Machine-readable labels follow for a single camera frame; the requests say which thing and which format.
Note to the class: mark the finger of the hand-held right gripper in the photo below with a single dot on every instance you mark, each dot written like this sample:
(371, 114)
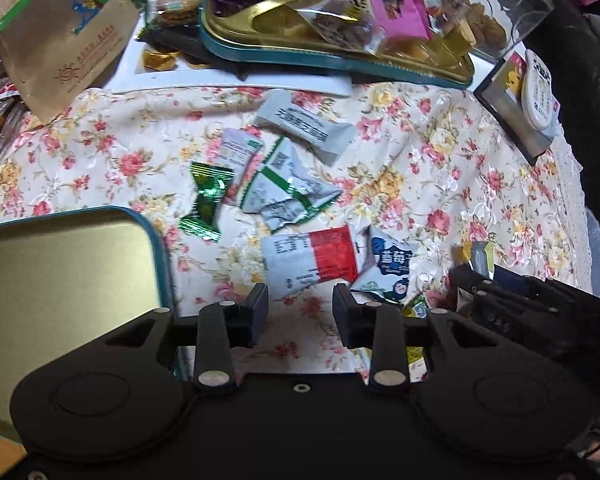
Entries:
(490, 310)
(485, 277)

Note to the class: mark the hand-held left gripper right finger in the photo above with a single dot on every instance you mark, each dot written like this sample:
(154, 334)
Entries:
(342, 312)

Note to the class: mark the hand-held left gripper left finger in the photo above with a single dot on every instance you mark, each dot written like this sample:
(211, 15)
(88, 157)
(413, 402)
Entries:
(258, 312)

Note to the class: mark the gold tin teal rim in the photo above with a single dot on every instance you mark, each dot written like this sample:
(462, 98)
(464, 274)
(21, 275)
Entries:
(65, 280)

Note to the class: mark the gold tin full of snacks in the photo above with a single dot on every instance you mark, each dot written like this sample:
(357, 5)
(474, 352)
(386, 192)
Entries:
(280, 35)

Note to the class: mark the clear packet of brown snacks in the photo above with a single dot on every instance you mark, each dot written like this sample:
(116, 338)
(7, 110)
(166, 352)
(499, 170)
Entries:
(340, 25)

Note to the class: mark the red white snack packet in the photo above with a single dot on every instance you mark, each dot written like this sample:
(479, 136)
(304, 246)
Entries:
(315, 260)

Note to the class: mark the blue white snack packet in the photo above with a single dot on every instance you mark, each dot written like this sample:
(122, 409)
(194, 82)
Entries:
(390, 270)

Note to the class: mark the green yellow snack packet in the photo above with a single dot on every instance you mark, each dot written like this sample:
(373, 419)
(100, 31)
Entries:
(416, 340)

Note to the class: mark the green foil candy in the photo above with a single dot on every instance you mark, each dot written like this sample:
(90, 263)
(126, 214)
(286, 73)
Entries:
(206, 200)

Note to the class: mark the white green-striped snack packet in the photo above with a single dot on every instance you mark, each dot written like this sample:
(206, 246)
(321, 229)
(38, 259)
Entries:
(285, 190)

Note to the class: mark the white lace cloth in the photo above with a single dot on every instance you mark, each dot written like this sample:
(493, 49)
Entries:
(572, 185)

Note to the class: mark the floral tablecloth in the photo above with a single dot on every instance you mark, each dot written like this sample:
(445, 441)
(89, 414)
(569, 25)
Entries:
(430, 160)

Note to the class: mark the small white green-label packet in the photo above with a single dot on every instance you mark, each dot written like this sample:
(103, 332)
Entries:
(237, 157)

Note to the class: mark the black sofa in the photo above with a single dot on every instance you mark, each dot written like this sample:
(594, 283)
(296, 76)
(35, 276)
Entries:
(595, 150)

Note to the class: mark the grey white snack packet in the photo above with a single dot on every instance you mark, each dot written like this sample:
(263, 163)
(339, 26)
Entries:
(305, 125)

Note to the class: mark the white round container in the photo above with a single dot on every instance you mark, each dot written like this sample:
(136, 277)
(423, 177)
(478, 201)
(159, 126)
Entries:
(540, 90)

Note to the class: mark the white flat board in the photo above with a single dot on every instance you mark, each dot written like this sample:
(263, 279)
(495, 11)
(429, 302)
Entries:
(220, 82)

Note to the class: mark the gold wrapped chocolate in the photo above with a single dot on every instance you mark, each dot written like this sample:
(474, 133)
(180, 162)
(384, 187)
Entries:
(196, 61)
(160, 57)

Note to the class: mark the clear glass jar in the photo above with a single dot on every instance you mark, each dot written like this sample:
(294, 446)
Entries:
(500, 5)

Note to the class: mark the pink snack packet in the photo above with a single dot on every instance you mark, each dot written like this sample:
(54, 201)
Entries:
(395, 5)

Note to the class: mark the brown paper bag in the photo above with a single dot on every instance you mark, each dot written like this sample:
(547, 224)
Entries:
(75, 40)

